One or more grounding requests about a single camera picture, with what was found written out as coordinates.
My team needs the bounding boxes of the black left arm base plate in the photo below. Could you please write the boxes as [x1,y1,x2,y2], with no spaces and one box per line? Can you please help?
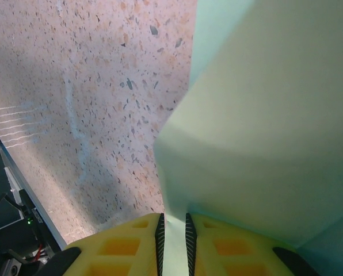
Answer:
[0,227,56,276]

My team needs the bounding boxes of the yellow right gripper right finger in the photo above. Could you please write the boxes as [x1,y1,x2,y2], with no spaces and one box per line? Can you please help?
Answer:
[184,212,322,276]

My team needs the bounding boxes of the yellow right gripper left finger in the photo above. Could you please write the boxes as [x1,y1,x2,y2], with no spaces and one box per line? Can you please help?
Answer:
[41,212,166,276]

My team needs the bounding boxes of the light green paper sheet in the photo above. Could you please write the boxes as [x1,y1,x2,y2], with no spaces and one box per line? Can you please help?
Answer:
[153,0,343,276]

